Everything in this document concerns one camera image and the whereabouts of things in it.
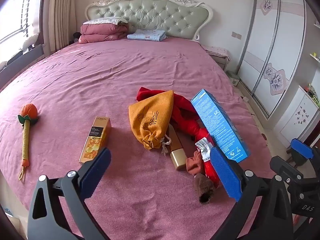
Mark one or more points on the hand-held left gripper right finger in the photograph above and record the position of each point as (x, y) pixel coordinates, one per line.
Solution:
(225, 172)

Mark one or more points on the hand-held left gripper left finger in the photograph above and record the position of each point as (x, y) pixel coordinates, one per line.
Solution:
(96, 172)

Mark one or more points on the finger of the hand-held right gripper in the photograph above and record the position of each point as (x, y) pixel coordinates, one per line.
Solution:
(285, 170)
(301, 148)

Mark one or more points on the tall gold cosmetic box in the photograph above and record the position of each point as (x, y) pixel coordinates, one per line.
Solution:
(96, 135)

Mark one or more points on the blue cardboard box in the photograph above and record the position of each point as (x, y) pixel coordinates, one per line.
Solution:
(220, 125)

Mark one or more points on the gold bottle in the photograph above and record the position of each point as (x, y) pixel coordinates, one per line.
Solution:
(178, 157)

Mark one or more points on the red cloth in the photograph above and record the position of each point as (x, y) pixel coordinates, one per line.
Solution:
(185, 115)

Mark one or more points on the red packet with white label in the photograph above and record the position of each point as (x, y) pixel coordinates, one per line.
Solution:
(211, 170)

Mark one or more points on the dark brown sock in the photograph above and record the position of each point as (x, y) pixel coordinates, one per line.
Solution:
(203, 187)

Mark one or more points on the white cabinet with stickers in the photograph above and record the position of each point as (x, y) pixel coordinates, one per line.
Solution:
(297, 120)

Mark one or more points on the reddish brown sock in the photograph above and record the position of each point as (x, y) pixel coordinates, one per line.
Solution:
(196, 163)

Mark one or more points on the cream animal print play mat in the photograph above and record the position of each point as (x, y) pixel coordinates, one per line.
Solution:
(262, 135)

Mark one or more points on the green toys on cabinet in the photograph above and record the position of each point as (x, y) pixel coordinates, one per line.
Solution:
(312, 93)

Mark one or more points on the orange woven massage hammer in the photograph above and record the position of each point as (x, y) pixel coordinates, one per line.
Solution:
(28, 111)

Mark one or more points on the light green storage box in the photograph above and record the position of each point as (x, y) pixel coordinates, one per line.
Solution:
(234, 78)

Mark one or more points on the bed with pink sheet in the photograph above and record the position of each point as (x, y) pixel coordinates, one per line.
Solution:
(100, 75)

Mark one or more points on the grey nightstand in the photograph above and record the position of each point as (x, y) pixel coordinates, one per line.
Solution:
(221, 62)

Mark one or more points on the white floral sliding wardrobe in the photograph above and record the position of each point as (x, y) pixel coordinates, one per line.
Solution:
(265, 42)

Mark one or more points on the pink floral nightstand cover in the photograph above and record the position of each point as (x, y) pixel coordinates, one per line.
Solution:
(216, 51)

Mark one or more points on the folded pink quilt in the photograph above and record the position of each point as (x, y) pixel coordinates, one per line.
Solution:
(102, 33)

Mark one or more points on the folded light blue blanket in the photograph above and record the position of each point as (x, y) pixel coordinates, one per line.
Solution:
(146, 35)

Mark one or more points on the white plush toy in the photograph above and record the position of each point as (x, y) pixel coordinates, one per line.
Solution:
(30, 41)

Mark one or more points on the striped pillow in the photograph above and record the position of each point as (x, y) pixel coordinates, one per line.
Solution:
(105, 20)

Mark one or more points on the beige curtain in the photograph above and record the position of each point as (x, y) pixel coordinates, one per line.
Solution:
(61, 15)

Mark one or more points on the window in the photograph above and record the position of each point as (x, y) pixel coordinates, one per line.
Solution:
(17, 10)

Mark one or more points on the wall switch plate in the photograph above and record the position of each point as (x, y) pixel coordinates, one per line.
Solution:
(236, 35)

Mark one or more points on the grey padded side rail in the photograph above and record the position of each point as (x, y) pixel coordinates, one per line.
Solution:
(22, 60)

